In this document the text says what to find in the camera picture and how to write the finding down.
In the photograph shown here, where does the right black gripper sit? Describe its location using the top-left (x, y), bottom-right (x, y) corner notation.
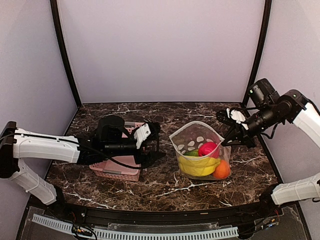
top-left (221, 102), bottom-right (281, 148)

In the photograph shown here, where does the red toy fruit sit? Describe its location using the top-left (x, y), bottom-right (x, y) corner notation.
top-left (198, 142), bottom-right (219, 159)

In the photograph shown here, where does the clear dotted zip bag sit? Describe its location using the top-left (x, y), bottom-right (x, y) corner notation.
top-left (169, 121), bottom-right (232, 181)

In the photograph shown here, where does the orange toy fruit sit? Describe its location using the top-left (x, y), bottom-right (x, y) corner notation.
top-left (212, 160), bottom-right (231, 180)

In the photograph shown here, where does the orange green toy mango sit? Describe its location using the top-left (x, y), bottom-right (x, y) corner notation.
top-left (183, 149), bottom-right (199, 157)

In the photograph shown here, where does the pink plastic basket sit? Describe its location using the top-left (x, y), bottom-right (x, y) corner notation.
top-left (89, 121), bottom-right (146, 182)

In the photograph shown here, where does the yellow toy banana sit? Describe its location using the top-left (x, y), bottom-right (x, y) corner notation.
top-left (178, 156), bottom-right (221, 177)

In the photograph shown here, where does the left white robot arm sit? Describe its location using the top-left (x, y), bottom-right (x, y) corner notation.
top-left (0, 119), bottom-right (166, 218)

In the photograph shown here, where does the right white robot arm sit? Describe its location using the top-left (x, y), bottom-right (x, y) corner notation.
top-left (217, 87), bottom-right (320, 217)

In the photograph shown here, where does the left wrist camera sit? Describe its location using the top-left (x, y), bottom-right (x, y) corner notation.
top-left (96, 116), bottom-right (161, 151)

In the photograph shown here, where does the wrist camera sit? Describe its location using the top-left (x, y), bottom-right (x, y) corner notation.
top-left (248, 78), bottom-right (280, 108)
top-left (96, 116), bottom-right (161, 151)

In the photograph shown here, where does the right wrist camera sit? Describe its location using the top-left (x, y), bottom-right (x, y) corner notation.
top-left (248, 78), bottom-right (280, 108)

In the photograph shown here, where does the black front rail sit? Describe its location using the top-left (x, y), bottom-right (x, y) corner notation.
top-left (26, 197), bottom-right (298, 232)

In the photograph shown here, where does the white slotted cable duct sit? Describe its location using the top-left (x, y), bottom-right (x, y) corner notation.
top-left (31, 214), bottom-right (239, 240)

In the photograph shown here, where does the right black frame post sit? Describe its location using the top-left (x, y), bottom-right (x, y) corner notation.
top-left (242, 0), bottom-right (272, 107)

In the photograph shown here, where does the black frame post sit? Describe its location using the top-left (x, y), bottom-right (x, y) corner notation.
top-left (49, 0), bottom-right (82, 109)
top-left (242, 0), bottom-right (272, 107)

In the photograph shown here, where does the left black frame post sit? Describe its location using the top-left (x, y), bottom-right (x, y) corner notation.
top-left (49, 0), bottom-right (82, 109)

